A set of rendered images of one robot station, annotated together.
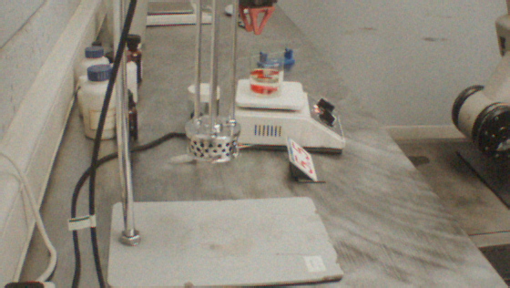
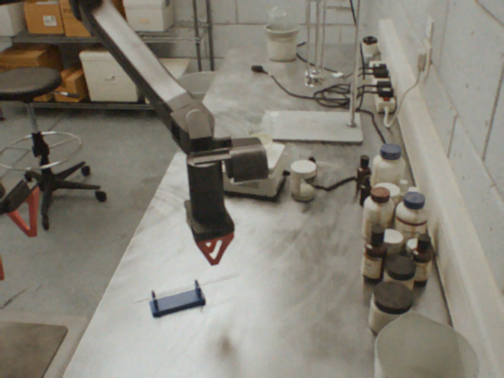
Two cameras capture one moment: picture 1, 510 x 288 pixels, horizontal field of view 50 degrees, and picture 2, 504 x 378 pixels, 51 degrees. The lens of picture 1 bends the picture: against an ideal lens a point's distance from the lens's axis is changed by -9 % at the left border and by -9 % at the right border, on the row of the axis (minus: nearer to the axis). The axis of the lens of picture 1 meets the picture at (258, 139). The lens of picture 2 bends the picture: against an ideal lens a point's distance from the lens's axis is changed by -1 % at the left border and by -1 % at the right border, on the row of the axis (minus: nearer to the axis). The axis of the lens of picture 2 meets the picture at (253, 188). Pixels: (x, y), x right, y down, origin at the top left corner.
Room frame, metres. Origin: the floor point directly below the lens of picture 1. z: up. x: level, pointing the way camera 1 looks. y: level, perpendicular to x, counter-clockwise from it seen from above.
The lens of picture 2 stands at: (2.08, 0.33, 1.44)
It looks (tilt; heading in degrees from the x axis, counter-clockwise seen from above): 32 degrees down; 198
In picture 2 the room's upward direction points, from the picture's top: 2 degrees counter-clockwise
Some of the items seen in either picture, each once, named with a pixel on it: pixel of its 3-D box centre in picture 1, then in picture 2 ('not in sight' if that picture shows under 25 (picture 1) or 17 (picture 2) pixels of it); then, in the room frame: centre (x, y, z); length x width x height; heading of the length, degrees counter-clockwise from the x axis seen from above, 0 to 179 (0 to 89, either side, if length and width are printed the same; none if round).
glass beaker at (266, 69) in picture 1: (264, 72); (261, 137); (1.00, 0.00, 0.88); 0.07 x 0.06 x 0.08; 106
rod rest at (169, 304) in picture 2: (276, 56); (176, 296); (1.45, -0.03, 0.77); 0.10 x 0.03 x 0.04; 128
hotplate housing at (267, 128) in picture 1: (282, 117); (246, 169); (1.01, -0.04, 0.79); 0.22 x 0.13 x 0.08; 90
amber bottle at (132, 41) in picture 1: (132, 58); (375, 252); (1.27, 0.30, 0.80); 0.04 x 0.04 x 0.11
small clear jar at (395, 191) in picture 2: not in sight; (385, 202); (1.06, 0.30, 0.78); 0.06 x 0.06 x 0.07
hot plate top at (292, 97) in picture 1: (270, 93); (256, 154); (1.01, -0.02, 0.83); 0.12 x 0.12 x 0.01; 0
